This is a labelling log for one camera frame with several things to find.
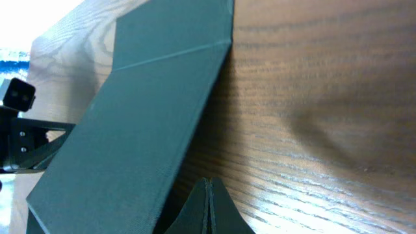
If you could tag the black gift box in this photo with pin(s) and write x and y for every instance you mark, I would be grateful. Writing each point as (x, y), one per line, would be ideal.
(116, 168)

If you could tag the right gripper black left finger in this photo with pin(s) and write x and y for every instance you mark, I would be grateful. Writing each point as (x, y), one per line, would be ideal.
(193, 217)

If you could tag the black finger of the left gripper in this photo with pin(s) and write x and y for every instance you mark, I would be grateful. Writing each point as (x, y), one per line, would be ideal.
(34, 143)

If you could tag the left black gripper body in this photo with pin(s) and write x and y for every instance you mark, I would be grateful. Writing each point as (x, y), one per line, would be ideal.
(8, 121)

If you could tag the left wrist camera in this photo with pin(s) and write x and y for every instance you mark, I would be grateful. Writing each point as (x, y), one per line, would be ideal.
(17, 94)

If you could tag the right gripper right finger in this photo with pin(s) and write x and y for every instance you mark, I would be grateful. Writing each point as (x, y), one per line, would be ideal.
(224, 217)

